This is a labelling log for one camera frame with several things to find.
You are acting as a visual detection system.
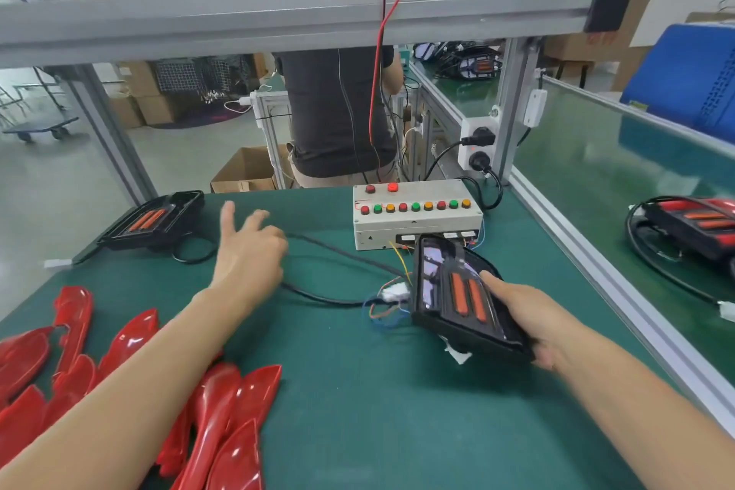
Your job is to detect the person's left hand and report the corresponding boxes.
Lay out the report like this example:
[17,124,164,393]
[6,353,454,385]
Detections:
[207,200,289,307]

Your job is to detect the person's right hand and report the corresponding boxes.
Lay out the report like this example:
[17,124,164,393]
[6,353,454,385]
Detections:
[479,269,590,376]

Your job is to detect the pile of black lamp housings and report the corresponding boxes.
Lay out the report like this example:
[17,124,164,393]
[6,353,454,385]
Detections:
[46,190,220,270]

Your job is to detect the coloured wire harness with connector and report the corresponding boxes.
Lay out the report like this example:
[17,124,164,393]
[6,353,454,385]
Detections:
[365,234,486,330]

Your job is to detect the person's left forearm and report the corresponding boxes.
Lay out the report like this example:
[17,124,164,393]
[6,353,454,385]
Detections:
[0,283,260,490]

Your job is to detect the person's right forearm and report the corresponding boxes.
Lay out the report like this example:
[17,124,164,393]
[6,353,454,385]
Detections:
[557,335,735,490]

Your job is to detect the low open cardboard carton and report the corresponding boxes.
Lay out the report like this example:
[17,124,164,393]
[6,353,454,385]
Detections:
[210,145,294,194]

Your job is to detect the white metal stand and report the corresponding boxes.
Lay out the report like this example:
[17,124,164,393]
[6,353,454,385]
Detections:
[250,87,294,189]

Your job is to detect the beige test button box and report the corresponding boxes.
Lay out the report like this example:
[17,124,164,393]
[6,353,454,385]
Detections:
[352,179,485,252]

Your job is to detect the pile of red lens covers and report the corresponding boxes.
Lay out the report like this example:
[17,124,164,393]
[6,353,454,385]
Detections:
[0,285,284,490]

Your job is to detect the large cardboard box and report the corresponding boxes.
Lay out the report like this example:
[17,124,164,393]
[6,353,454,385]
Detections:
[120,59,202,127]

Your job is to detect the small cardboard box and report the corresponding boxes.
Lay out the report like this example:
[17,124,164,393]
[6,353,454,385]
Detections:
[109,96,145,129]

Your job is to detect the black mesh basket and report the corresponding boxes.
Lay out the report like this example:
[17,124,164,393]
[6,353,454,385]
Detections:
[149,57,248,97]

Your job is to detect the white power strip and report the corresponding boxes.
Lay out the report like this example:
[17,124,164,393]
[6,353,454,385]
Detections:
[459,116,503,181]

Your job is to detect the flat platform trolley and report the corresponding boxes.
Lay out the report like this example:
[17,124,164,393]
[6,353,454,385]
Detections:
[0,70,80,144]

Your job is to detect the blue plastic crate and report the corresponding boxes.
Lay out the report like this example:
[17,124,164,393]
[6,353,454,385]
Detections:
[620,24,735,146]

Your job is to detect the red power cable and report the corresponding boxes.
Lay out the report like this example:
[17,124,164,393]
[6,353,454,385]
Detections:
[366,0,415,181]

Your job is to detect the white switch box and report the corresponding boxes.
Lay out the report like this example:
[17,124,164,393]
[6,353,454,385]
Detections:
[522,87,548,129]

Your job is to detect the aluminium workstation frame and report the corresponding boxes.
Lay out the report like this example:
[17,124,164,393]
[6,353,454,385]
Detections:
[0,0,642,233]

